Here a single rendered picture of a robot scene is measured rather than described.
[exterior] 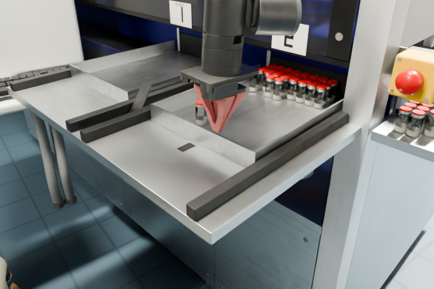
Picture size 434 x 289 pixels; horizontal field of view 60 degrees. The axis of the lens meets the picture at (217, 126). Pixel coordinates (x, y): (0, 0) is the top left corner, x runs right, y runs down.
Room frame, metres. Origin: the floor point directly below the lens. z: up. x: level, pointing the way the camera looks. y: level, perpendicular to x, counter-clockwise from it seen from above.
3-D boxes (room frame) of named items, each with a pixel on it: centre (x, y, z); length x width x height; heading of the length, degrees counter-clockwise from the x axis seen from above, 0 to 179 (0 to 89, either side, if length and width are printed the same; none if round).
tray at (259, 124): (0.70, -0.08, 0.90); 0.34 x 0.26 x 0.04; 136
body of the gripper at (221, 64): (0.52, -0.01, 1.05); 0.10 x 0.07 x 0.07; 134
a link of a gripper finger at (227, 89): (0.51, 0.01, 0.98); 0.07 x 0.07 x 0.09; 44
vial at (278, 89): (0.77, -0.13, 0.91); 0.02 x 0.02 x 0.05
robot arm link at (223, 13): (0.52, -0.02, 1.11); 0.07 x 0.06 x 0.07; 101
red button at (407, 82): (0.57, -0.31, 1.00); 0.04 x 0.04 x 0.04; 45
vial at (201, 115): (0.65, 0.03, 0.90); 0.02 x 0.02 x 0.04
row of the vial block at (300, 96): (0.78, -0.16, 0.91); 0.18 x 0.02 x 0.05; 46
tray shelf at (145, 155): (0.77, 0.09, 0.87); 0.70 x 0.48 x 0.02; 45
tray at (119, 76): (0.94, 0.16, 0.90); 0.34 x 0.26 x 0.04; 135
